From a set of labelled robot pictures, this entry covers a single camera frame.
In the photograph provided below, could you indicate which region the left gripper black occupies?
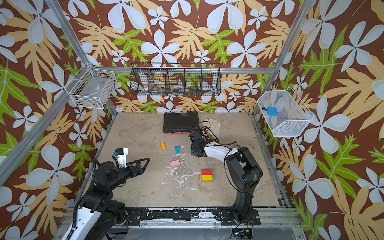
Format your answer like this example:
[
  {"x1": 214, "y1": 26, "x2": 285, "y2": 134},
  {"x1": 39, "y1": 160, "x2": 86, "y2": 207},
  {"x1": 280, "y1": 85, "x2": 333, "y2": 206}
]
[{"x1": 108, "y1": 157, "x2": 150, "y2": 192}]

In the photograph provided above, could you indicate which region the red rectangular block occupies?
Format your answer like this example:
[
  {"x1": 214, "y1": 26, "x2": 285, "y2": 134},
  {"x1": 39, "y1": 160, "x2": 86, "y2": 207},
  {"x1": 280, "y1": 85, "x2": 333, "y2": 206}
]
[{"x1": 202, "y1": 169, "x2": 213, "y2": 176}]

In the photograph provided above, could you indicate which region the pink block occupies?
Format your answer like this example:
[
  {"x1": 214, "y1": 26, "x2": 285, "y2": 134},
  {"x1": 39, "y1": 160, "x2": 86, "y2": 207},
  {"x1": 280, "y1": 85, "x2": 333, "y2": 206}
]
[{"x1": 170, "y1": 160, "x2": 180, "y2": 168}]

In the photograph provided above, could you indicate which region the yellow rectangular block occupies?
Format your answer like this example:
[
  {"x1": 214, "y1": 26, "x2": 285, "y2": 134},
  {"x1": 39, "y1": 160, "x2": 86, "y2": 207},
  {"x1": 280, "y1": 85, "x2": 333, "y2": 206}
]
[{"x1": 202, "y1": 175, "x2": 213, "y2": 182}]

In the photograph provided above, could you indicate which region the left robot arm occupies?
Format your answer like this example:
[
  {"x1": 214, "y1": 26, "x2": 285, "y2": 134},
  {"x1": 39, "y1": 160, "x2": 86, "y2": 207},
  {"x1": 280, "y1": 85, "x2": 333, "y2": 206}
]
[{"x1": 63, "y1": 158, "x2": 151, "y2": 240}]

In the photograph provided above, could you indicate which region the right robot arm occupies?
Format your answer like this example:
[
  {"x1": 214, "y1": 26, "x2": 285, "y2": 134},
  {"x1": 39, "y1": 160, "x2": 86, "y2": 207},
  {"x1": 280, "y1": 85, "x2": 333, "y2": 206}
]
[{"x1": 189, "y1": 129, "x2": 263, "y2": 224}]

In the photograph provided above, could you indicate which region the teal block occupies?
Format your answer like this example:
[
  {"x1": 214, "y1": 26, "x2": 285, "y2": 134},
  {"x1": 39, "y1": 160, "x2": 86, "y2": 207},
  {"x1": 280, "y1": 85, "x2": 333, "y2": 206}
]
[{"x1": 175, "y1": 146, "x2": 181, "y2": 154}]

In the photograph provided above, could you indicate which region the orange cylinder block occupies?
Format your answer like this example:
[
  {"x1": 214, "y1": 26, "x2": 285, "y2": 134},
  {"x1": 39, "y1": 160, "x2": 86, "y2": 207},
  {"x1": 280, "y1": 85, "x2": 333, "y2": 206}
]
[{"x1": 161, "y1": 142, "x2": 167, "y2": 151}]

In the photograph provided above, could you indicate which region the black battery holder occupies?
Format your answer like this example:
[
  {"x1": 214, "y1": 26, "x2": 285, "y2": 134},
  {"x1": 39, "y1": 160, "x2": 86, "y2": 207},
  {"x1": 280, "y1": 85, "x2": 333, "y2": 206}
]
[{"x1": 200, "y1": 126, "x2": 219, "y2": 143}]

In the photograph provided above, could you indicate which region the beige work glove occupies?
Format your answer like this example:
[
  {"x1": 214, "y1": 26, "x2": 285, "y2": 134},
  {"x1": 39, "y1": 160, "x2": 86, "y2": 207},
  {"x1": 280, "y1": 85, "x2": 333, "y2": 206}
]
[{"x1": 203, "y1": 119, "x2": 221, "y2": 139}]

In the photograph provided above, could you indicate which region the black tool case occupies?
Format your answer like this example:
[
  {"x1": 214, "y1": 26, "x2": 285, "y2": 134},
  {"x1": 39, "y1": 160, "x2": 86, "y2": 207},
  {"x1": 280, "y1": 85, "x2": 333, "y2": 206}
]
[{"x1": 163, "y1": 112, "x2": 199, "y2": 134}]

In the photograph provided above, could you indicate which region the blue object in basket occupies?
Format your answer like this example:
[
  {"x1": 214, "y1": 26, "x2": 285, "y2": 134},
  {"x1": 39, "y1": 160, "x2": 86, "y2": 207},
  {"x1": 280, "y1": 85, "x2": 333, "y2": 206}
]
[{"x1": 266, "y1": 107, "x2": 279, "y2": 117}]

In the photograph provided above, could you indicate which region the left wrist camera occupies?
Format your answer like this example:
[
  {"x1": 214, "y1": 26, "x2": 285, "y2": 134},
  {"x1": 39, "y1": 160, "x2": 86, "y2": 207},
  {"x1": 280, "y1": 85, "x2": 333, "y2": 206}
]
[{"x1": 112, "y1": 148, "x2": 129, "y2": 168}]

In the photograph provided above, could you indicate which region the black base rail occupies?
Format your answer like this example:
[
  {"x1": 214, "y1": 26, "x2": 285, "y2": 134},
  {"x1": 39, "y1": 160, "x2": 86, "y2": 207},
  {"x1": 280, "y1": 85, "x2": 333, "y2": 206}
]
[{"x1": 126, "y1": 207, "x2": 261, "y2": 227}]

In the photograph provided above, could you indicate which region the black wire basket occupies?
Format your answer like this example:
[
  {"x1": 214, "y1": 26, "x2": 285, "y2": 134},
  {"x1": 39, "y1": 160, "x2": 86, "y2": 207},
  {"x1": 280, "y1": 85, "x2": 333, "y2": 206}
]
[{"x1": 128, "y1": 63, "x2": 222, "y2": 96}]

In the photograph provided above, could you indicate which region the white wire basket left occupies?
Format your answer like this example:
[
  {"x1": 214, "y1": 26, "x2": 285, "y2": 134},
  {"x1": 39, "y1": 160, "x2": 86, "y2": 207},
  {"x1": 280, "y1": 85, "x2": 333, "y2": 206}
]
[{"x1": 67, "y1": 64, "x2": 117, "y2": 109}]

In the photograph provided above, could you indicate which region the white wire basket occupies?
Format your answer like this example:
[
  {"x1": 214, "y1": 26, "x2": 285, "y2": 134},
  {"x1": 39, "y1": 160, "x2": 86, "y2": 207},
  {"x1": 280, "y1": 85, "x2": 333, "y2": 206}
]
[
  {"x1": 67, "y1": 64, "x2": 117, "y2": 109},
  {"x1": 258, "y1": 87, "x2": 315, "y2": 138}
]

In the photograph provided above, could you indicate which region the white wire basket right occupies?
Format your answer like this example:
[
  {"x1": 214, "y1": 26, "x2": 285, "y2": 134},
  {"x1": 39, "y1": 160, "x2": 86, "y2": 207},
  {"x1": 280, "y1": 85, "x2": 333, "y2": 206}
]
[{"x1": 258, "y1": 87, "x2": 315, "y2": 138}]

